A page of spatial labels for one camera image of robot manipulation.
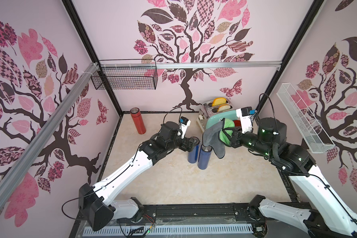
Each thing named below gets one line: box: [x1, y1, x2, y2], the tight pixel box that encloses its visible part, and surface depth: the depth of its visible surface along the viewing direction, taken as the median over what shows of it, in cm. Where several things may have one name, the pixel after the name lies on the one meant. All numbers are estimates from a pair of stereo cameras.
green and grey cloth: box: [202, 118, 236, 159], surface depth 59 cm
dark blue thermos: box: [197, 144, 213, 170], surface depth 79 cm
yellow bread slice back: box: [212, 97, 227, 107], surface depth 102 cm
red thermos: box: [129, 107, 147, 135], surface depth 97 cm
